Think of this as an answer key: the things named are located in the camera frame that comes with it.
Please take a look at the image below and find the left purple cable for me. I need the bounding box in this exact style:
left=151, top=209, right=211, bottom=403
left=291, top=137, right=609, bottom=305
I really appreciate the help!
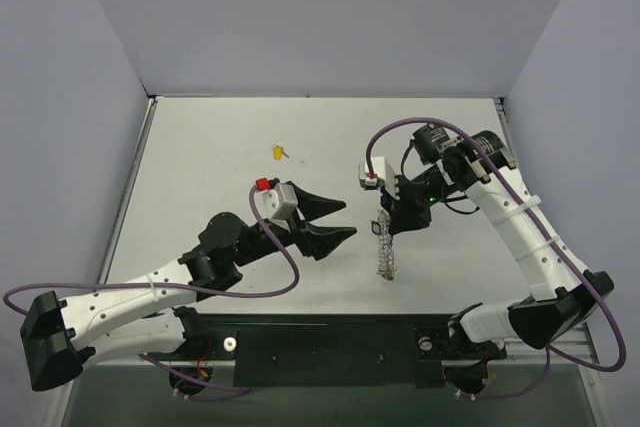
left=3, top=184, right=301, bottom=402

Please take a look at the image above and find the purple cable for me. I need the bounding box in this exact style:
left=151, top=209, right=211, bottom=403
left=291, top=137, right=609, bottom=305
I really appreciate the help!
left=3, top=184, right=301, bottom=402
left=365, top=118, right=627, bottom=401

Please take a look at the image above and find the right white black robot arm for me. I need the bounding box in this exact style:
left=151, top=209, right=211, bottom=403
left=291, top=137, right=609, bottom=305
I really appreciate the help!
left=359, top=120, right=614, bottom=356

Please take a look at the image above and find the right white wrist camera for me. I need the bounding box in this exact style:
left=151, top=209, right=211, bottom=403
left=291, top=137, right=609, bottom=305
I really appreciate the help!
left=358, top=157, right=397, bottom=197

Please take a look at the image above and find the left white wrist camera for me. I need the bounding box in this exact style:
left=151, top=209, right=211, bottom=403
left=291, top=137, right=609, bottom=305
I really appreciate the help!
left=255, top=178, right=298, bottom=221

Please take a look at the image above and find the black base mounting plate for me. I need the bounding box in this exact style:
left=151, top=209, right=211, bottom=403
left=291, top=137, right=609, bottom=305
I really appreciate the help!
left=152, top=312, right=506, bottom=388

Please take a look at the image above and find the yellow tagged key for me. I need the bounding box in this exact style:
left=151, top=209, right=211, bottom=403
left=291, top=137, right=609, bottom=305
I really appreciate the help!
left=272, top=144, right=290, bottom=161

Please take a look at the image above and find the metal disc keyring holder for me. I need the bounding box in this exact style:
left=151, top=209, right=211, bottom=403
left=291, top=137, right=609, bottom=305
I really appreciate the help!
left=370, top=209, right=396, bottom=282

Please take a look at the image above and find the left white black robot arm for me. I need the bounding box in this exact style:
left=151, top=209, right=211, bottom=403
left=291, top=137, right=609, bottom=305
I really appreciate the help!
left=20, top=179, right=357, bottom=392

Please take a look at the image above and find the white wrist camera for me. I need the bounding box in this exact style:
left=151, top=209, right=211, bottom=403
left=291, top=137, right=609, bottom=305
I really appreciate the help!
left=255, top=178, right=298, bottom=221
left=358, top=157, right=397, bottom=197

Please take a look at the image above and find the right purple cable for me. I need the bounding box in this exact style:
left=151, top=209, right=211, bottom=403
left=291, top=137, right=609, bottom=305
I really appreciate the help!
left=365, top=118, right=627, bottom=401

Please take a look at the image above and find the aluminium frame rail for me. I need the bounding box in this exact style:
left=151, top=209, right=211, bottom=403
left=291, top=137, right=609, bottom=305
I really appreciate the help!
left=504, top=322, right=599, bottom=364

